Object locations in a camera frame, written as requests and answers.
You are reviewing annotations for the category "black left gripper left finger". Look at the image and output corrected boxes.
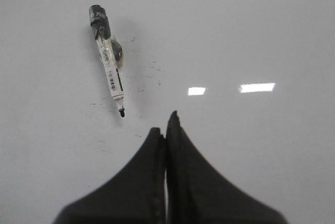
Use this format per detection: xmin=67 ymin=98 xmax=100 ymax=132
xmin=54 ymin=127 xmax=166 ymax=223

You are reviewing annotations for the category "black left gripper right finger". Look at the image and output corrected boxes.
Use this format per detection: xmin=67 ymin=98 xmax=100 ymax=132
xmin=166 ymin=111 xmax=287 ymax=223

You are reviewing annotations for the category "black whiteboard marker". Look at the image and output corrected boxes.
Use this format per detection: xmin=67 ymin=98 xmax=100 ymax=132
xmin=89 ymin=5 xmax=125 ymax=117

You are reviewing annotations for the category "white whiteboard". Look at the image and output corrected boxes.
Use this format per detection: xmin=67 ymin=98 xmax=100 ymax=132
xmin=1 ymin=0 xmax=334 ymax=223

